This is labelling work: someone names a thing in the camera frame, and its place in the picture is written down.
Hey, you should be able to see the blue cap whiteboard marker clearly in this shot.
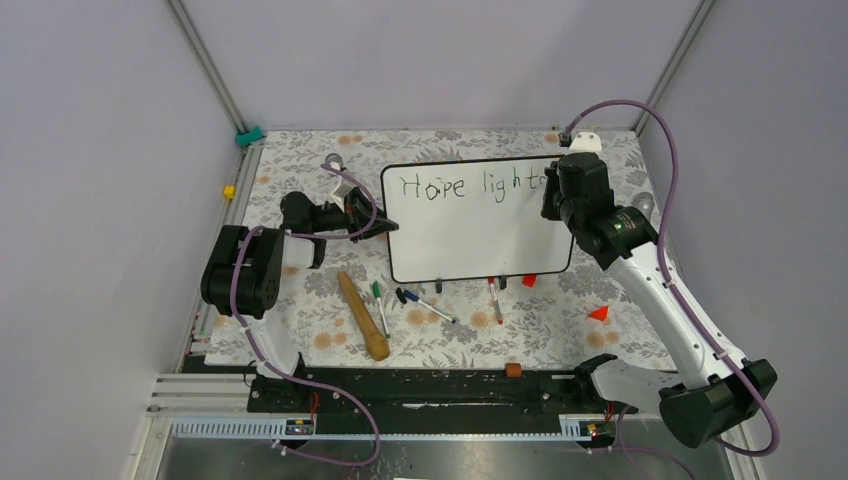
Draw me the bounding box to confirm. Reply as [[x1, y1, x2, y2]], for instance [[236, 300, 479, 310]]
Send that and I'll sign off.
[[402, 289, 458, 324]]

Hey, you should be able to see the white whiteboard black frame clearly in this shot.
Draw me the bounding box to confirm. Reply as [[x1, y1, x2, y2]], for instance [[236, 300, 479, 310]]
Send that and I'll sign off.
[[380, 155, 571, 283]]

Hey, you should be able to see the silver grey microphone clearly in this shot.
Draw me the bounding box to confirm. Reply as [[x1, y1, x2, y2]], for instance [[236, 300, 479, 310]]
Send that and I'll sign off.
[[631, 192, 655, 218]]

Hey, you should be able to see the purple glitter microphone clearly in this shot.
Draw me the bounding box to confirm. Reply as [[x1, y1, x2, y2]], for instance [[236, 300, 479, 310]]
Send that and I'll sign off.
[[324, 152, 344, 170]]

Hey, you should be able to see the teal corner clip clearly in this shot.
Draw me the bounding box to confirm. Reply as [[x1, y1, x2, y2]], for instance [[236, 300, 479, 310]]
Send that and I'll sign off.
[[235, 127, 265, 148]]

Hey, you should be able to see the red cap whiteboard marker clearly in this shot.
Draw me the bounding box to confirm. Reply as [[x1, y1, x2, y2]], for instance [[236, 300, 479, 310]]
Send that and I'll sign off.
[[487, 277, 504, 325]]

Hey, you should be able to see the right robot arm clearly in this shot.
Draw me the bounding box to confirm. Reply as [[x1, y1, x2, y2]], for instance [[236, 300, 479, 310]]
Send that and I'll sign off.
[[541, 152, 778, 449]]

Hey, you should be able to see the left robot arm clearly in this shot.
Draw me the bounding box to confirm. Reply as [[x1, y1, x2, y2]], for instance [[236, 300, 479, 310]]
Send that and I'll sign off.
[[200, 187, 399, 411]]

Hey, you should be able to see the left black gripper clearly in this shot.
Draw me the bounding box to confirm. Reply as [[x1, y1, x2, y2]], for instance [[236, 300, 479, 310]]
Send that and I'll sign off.
[[309, 187, 398, 243]]

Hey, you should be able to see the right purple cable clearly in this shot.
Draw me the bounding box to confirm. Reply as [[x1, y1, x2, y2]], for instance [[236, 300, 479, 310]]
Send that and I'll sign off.
[[559, 99, 783, 480]]

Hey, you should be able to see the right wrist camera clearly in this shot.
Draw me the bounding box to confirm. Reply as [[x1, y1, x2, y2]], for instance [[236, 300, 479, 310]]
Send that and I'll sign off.
[[568, 131, 602, 154]]

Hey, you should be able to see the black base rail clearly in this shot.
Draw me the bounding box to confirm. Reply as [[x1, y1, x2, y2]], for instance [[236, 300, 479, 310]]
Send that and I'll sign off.
[[231, 364, 625, 437]]

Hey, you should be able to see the green cap whiteboard marker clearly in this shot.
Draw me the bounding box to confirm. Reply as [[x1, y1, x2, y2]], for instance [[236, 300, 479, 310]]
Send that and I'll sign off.
[[371, 281, 391, 339]]

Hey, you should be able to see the black marker cap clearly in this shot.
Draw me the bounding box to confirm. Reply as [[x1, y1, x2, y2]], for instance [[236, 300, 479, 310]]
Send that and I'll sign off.
[[395, 287, 408, 305]]

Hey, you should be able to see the floral patterned table mat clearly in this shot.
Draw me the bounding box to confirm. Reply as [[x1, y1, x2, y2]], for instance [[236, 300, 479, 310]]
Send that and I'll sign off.
[[244, 130, 673, 370]]

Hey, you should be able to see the orange cylinder block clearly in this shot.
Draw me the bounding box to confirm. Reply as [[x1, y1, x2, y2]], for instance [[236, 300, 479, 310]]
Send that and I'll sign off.
[[504, 362, 523, 378]]

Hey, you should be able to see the small red block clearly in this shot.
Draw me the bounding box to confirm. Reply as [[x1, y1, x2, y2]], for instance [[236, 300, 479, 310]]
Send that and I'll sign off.
[[587, 305, 609, 322]]

